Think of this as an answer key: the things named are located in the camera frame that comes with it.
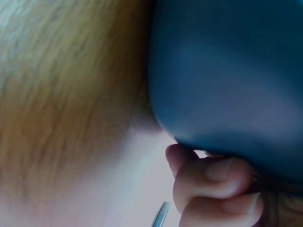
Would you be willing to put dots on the dark blue rounded object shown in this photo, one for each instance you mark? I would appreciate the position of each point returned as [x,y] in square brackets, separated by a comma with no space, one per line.
[225,71]

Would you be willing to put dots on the person's right hand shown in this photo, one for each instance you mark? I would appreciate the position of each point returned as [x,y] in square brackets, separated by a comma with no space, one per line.
[213,189]

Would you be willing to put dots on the thin silver metal object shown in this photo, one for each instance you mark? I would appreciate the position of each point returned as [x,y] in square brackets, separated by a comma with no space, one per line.
[162,214]

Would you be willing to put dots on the person's right fingers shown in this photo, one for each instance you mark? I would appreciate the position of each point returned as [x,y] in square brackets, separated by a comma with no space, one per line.
[208,191]

